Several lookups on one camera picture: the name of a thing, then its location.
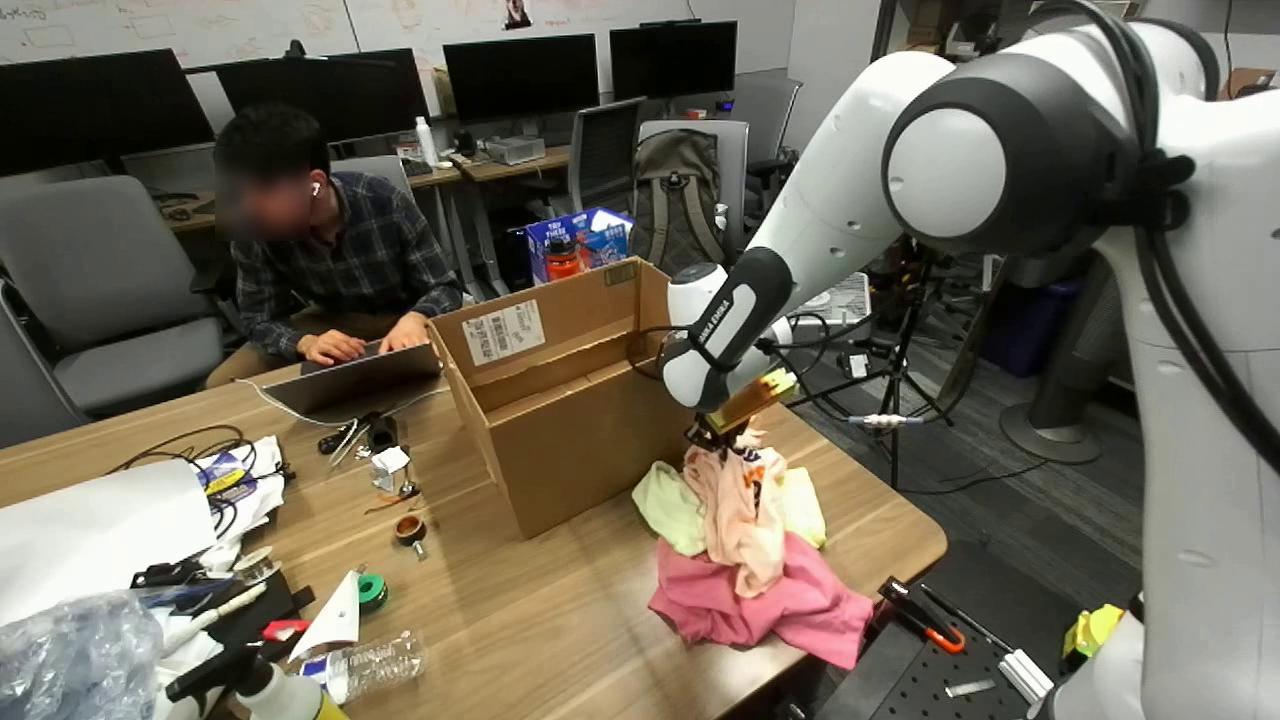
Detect white folded paper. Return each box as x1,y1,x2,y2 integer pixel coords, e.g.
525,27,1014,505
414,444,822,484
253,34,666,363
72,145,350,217
285,569,367,672

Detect blue snack package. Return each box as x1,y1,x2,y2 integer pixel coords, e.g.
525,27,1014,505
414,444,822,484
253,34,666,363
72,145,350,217
520,203,640,287

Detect peach printed shirt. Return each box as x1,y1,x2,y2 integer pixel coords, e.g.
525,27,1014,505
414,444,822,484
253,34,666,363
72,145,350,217
679,429,790,605

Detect black computer monitor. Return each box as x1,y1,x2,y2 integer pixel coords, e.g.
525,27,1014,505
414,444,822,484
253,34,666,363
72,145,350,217
606,14,741,104
207,42,433,145
441,27,604,126
0,42,179,181

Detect green tape roll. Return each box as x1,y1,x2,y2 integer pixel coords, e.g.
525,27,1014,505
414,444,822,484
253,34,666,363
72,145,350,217
349,569,393,616

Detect pink cloth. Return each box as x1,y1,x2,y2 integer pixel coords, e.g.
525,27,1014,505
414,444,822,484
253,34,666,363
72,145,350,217
642,532,879,675

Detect large white plastic sheet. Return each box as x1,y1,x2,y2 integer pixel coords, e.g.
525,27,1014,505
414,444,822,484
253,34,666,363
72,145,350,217
0,456,220,630

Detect yellow-green cloth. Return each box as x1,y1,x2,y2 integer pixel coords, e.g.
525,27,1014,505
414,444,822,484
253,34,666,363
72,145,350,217
629,456,831,564

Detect large grey padded chair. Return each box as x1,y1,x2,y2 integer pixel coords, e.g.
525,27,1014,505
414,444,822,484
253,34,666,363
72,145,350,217
0,170,230,452

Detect grey office chair with backpack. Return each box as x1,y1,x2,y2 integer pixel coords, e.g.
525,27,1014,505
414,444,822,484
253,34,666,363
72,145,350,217
630,111,757,270

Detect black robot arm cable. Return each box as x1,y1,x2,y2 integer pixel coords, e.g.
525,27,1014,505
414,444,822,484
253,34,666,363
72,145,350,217
1051,0,1280,477

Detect dark grey chair back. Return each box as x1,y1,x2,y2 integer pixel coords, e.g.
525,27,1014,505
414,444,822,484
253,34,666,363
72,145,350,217
567,90,649,212

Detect small white desk bottle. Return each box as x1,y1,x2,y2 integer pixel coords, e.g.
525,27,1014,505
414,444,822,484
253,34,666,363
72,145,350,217
406,111,445,170

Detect yellow-green rag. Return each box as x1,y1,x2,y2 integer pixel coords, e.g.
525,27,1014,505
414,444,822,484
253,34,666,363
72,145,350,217
1058,599,1132,662

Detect clear plastic bag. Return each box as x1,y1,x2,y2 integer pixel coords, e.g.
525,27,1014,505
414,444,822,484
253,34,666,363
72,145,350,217
0,586,172,720

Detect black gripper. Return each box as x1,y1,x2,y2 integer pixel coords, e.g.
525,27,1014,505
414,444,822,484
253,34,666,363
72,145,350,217
685,410,757,460

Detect dark laptop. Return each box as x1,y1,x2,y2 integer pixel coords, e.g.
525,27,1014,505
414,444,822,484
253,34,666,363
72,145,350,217
257,338,445,422

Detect black perforated breadboard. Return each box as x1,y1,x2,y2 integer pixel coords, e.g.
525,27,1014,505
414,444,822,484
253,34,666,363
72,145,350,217
808,616,1070,720

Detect clear plastic bottle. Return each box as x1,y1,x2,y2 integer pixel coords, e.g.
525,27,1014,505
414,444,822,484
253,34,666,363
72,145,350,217
322,622,429,704

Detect brown cardboard box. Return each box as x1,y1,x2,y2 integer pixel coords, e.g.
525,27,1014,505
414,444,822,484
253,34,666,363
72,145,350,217
425,250,701,545

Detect seated person in plaid shirt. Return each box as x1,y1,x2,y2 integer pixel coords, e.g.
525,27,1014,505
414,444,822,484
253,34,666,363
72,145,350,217
207,101,472,373

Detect olive grey backpack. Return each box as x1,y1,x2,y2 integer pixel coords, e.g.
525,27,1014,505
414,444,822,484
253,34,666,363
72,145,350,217
629,124,732,270

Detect red and black hand tool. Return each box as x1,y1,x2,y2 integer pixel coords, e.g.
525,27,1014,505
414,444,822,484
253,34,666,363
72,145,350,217
877,571,971,660

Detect black tripod stand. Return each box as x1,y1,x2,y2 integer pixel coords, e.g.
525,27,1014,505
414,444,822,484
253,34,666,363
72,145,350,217
796,235,967,493

